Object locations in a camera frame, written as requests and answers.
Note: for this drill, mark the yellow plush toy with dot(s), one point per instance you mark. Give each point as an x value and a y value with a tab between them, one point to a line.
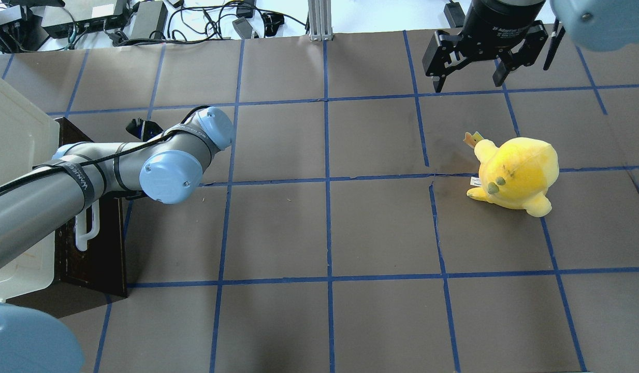
516	175

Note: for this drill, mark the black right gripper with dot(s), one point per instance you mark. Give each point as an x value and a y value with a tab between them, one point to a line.
496	22

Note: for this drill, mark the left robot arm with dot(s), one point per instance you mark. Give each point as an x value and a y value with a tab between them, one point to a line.
167	168

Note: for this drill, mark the dark wooden drawer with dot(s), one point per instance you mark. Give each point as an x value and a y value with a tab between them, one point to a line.
101	267

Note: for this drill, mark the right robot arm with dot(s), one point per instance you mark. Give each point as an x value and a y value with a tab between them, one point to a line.
601	26

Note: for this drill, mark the cream plastic storage box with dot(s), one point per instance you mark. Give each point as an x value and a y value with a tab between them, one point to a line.
28	137

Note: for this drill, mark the aluminium frame post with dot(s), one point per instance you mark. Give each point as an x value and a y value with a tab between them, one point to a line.
319	20

